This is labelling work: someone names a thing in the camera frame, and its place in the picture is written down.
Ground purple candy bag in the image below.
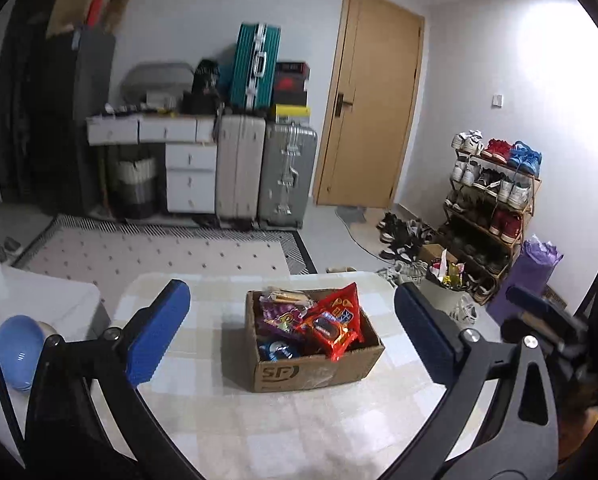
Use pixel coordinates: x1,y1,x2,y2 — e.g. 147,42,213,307
257,295,313,339

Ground checkered tablecloth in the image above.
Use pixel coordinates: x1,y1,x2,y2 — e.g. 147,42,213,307
85,271,503,480

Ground stacked shoe boxes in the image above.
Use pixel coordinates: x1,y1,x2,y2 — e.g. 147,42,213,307
270,61,311,126

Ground beige suitcase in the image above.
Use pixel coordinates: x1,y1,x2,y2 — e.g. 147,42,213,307
215,115,265,223

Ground SF cardboard box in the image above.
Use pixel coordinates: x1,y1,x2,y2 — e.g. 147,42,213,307
245,290,385,393

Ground purple gift bag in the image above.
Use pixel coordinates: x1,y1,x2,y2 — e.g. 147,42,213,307
487,235,564,325

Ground red cone chips bag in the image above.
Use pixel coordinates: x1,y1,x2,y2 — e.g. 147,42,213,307
316,283,364,342

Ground shoe rack with shoes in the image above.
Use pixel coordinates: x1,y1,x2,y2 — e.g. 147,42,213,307
437,130,542,306

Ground white trash bin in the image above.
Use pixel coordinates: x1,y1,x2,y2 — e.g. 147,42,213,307
418,262,462,314

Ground wooden door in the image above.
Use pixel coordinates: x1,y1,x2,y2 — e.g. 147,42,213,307
313,0,425,208

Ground silver aluminium suitcase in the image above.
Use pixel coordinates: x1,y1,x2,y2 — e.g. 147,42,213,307
258,122,317,229

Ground orange wafer snack tube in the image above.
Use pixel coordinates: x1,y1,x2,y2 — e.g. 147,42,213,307
261,287,313,307

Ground white drawer desk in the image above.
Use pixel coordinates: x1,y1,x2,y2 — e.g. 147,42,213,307
87,114,218,214

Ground red Oreo cookie pack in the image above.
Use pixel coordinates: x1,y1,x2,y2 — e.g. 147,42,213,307
298,310,359,362

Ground grey oval mirror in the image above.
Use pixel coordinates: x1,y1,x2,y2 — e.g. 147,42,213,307
120,62,195,103

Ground woven laundry basket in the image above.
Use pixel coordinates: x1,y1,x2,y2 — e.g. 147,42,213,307
112,156,158,220

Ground stacked blue bowls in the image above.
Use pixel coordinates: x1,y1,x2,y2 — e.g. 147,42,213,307
0,315,46,392

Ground blue Oreo cookie pack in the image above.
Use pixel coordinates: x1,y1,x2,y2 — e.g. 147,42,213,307
258,339,301,362

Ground patterned floor rug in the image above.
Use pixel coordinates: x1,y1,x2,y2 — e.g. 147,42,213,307
14,214,316,313

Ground black refrigerator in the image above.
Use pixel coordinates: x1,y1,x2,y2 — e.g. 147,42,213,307
33,27,116,216

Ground teal suitcase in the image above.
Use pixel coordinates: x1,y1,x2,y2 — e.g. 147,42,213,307
229,23,282,112

